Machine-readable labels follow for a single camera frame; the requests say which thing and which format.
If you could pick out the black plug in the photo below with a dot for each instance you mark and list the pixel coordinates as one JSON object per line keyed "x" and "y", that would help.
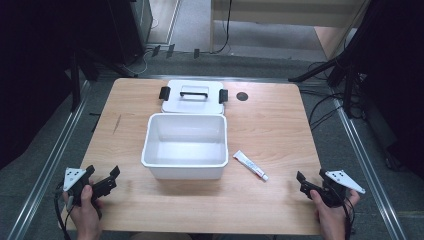
{"x": 155, "y": 50}
{"x": 170, "y": 50}

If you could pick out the white ointment tube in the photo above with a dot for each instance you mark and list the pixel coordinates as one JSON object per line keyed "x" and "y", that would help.
{"x": 250, "y": 164}

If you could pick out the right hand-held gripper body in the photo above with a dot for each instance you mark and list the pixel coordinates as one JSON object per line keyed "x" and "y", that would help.
{"x": 335, "y": 193}

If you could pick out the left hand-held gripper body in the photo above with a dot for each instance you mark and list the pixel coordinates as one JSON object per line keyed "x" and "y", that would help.
{"x": 76, "y": 178}

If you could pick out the white plastic storage box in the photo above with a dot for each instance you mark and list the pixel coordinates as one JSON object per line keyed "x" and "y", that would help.
{"x": 185, "y": 153}

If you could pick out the person's right hand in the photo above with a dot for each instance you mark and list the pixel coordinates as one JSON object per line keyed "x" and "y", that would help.
{"x": 333, "y": 218}

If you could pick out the black metal stand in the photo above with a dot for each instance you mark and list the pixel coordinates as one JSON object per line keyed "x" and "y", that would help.
{"x": 75, "y": 83}
{"x": 346, "y": 80}

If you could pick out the black computer tower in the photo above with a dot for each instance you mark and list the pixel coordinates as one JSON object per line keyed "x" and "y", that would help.
{"x": 130, "y": 30}

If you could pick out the person's left hand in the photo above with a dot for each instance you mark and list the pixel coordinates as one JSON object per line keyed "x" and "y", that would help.
{"x": 87, "y": 213}

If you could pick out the black round table grommet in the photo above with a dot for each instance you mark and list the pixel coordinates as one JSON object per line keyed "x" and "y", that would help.
{"x": 242, "y": 96}

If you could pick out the metal floor rail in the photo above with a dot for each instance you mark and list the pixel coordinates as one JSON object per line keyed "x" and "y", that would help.
{"x": 370, "y": 173}
{"x": 46, "y": 166}

